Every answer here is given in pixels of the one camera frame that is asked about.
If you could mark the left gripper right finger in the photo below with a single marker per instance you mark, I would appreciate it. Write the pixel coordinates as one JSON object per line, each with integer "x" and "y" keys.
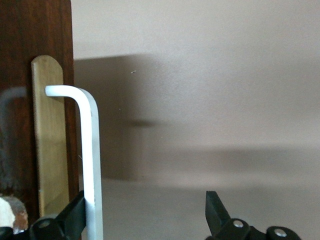
{"x": 220, "y": 220}

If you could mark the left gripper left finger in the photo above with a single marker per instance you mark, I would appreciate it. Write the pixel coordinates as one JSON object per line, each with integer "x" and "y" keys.
{"x": 62, "y": 225}

